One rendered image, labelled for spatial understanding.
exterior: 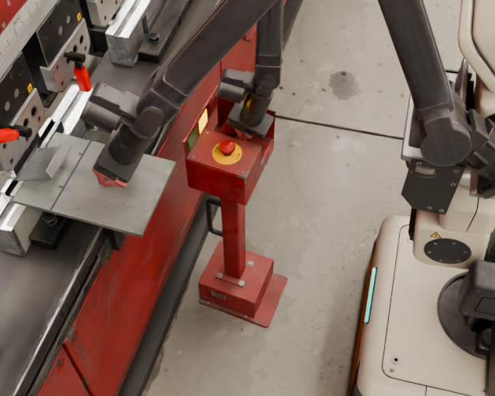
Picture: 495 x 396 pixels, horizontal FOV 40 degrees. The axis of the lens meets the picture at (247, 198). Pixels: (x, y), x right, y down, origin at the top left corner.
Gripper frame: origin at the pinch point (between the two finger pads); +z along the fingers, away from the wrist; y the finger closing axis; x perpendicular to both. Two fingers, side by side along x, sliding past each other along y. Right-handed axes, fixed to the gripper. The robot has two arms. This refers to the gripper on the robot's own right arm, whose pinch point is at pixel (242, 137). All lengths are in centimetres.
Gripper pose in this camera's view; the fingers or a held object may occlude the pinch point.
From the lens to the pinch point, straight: 173.4
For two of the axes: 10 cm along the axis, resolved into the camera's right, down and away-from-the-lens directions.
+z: -2.4, 4.8, 8.4
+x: -3.8, 7.5, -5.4
